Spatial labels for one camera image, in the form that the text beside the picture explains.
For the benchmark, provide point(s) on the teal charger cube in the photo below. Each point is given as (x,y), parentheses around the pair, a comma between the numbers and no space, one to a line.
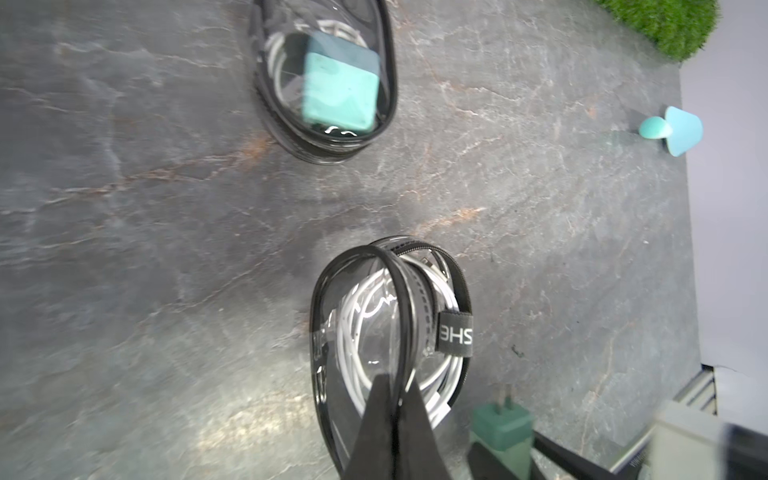
(341,84)

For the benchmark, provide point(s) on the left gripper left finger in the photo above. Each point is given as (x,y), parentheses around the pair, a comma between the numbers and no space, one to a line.
(373,456)

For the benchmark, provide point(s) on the teal garden trowel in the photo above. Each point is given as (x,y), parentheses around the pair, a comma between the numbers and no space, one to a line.
(679,129)

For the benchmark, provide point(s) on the green artificial grass mat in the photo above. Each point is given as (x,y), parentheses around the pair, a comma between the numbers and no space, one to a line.
(678,28)

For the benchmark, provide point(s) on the green charger cube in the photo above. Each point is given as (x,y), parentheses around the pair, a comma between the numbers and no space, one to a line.
(505,429)

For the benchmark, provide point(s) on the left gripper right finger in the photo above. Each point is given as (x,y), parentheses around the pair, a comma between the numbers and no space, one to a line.
(417,456)

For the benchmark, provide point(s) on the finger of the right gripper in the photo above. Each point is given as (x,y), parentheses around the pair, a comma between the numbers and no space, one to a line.
(575,465)
(498,465)

